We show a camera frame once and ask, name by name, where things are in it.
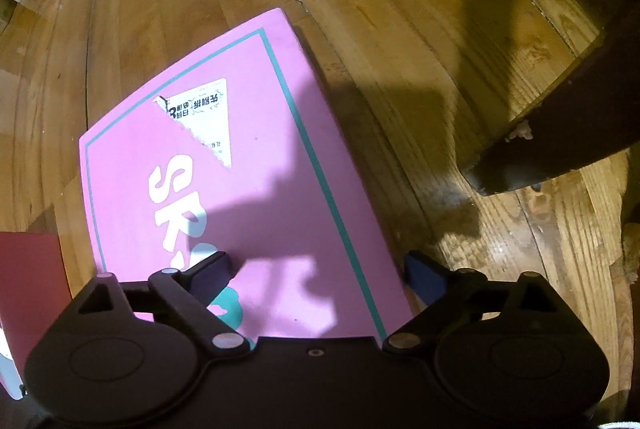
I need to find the red box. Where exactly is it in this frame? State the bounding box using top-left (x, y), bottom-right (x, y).
top-left (0, 232), bottom-right (70, 371)

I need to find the pink SRS cardboard box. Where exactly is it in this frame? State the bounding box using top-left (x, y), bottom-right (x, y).
top-left (79, 8), bottom-right (412, 340)

